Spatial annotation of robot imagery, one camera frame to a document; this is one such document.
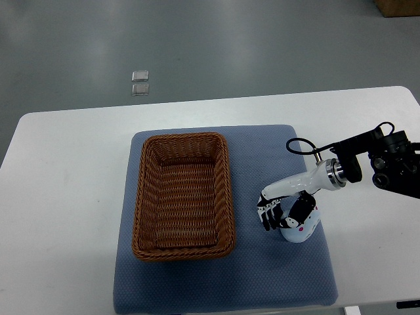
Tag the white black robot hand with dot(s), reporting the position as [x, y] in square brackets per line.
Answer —
[289, 203]

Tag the blue plush toy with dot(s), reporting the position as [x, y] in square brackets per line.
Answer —
[300, 222]

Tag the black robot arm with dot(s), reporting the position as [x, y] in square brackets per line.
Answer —
[393, 158]

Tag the brown wicker basket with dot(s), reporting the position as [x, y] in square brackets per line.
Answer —
[184, 206]

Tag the blue fabric mat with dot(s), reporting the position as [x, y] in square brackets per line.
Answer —
[264, 270]

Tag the brown cardboard box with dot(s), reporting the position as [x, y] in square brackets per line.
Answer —
[398, 8]

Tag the lower metal floor plate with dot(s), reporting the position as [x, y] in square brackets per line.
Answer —
[140, 89]

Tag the metal floor plate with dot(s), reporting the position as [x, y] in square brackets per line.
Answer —
[140, 89]
[140, 75]

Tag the upper metal floor plate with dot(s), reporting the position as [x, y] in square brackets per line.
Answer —
[140, 75]

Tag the black table bracket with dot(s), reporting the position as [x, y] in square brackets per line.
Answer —
[408, 304]

